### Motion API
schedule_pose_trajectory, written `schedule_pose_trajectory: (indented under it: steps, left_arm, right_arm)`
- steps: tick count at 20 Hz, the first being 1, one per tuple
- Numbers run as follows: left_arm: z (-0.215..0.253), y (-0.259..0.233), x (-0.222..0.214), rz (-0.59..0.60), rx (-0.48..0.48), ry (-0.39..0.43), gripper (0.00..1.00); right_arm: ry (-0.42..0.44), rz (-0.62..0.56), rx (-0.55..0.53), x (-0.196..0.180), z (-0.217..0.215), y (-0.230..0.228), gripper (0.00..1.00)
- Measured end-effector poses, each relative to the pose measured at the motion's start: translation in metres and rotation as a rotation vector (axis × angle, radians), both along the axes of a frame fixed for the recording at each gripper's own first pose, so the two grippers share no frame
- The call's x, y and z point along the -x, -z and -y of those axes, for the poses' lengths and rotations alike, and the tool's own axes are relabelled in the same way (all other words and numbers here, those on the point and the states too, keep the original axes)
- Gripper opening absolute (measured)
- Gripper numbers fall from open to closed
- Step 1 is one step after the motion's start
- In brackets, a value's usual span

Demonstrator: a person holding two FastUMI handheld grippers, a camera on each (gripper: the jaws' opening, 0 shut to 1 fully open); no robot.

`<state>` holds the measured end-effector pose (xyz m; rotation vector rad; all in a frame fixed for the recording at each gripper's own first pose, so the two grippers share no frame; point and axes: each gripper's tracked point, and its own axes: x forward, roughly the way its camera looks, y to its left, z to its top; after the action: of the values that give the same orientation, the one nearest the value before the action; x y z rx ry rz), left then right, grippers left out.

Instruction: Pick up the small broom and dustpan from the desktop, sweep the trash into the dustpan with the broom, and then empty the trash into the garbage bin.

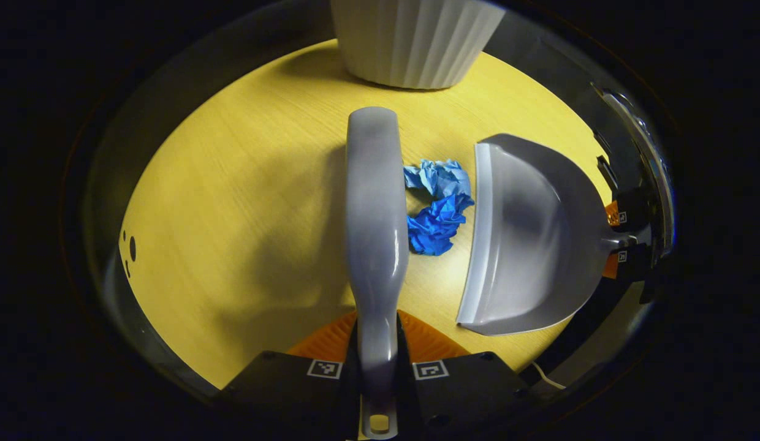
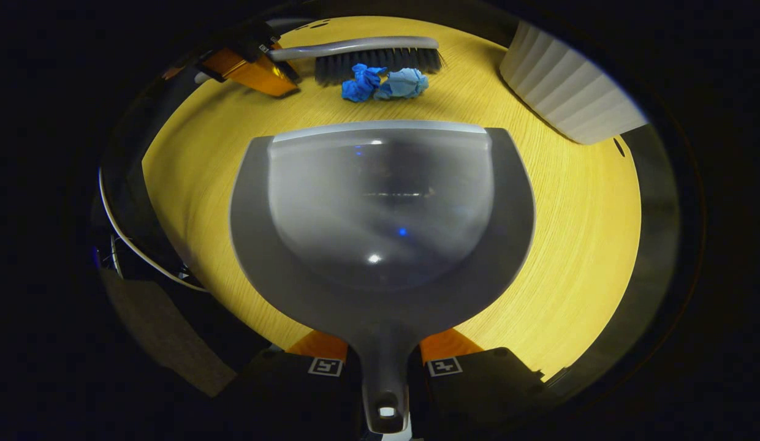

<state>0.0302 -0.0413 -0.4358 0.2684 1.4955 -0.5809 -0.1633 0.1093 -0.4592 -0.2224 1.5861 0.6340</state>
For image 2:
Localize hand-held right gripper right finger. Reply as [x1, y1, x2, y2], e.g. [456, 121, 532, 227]
[408, 328, 546, 441]

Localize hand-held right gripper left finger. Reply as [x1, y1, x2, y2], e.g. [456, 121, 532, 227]
[213, 330, 366, 441]

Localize dark blue paper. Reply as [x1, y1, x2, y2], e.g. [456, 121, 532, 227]
[341, 63, 387, 103]

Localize small grey broom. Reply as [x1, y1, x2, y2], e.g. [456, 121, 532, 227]
[194, 36, 445, 86]

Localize light blue paper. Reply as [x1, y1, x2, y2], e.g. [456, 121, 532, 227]
[374, 67, 430, 100]

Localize grey dustpan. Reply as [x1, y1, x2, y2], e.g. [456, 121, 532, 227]
[229, 120, 537, 435]

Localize white ribbed garbage bin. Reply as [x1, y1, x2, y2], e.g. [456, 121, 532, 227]
[500, 21, 650, 145]

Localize yellow wooden desktop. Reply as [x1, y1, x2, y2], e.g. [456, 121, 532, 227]
[141, 15, 643, 382]

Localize white cable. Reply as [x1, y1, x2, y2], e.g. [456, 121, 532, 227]
[98, 168, 209, 293]

